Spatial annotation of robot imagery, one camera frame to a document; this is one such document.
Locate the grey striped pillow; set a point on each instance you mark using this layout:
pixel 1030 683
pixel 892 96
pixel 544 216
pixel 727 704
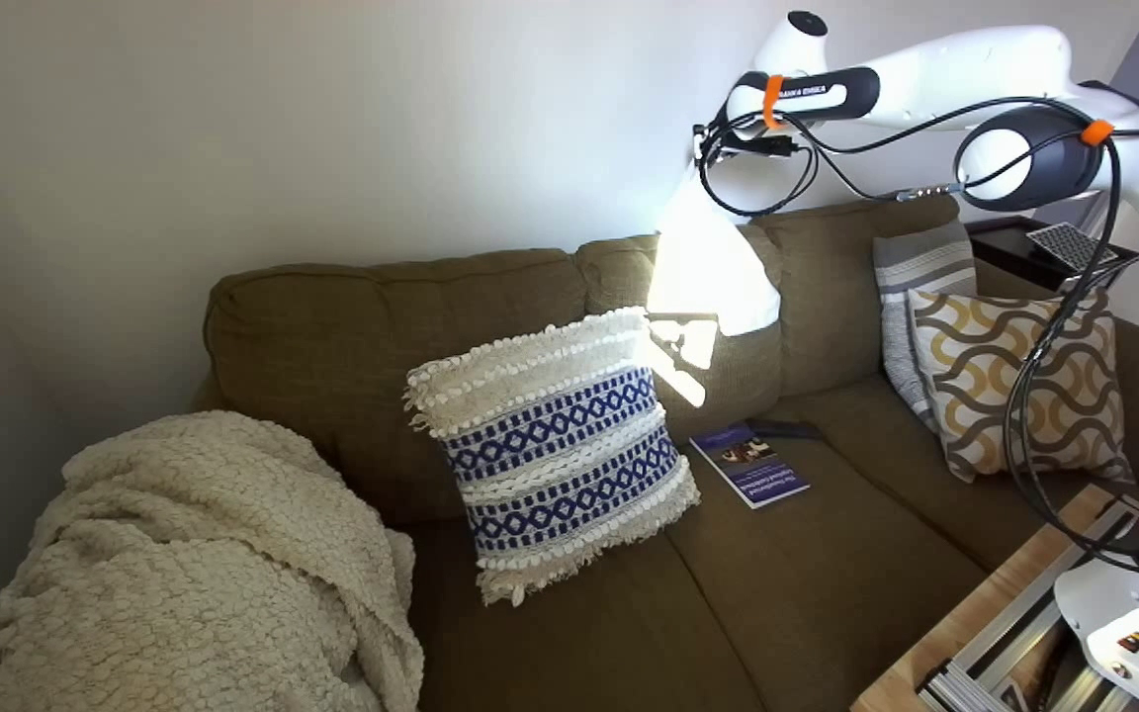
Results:
pixel 902 261

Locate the wavy pattern yellow grey pillow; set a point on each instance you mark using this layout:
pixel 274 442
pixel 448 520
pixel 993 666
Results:
pixel 970 357

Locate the wooden side table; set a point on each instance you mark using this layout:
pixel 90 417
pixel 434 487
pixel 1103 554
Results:
pixel 979 620

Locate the white towel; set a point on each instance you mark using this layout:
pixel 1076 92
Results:
pixel 707 268

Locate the blue book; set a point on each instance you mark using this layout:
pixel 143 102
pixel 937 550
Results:
pixel 750 463

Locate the blue white woven pillow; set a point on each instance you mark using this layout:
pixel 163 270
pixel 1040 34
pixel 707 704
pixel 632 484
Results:
pixel 558 448

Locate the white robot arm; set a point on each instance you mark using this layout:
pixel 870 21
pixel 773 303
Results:
pixel 1033 136

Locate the cream knitted blanket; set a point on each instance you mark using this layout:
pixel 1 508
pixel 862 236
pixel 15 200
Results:
pixel 209 563

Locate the brown fabric sofa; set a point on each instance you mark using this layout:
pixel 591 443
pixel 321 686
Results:
pixel 730 612

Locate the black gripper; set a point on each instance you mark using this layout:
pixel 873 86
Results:
pixel 717 140

